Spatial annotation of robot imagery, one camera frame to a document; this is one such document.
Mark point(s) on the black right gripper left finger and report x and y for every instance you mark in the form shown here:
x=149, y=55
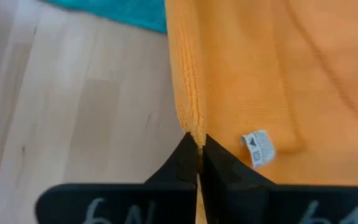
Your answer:
x=120, y=202

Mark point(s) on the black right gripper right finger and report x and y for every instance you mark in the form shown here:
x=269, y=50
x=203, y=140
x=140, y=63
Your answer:
x=275, y=205

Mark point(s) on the orange microfiber towel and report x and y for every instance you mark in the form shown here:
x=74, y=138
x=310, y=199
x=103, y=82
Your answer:
x=275, y=77

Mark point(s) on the teal microfiber towel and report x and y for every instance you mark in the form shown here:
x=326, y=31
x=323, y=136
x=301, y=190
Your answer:
x=129, y=12

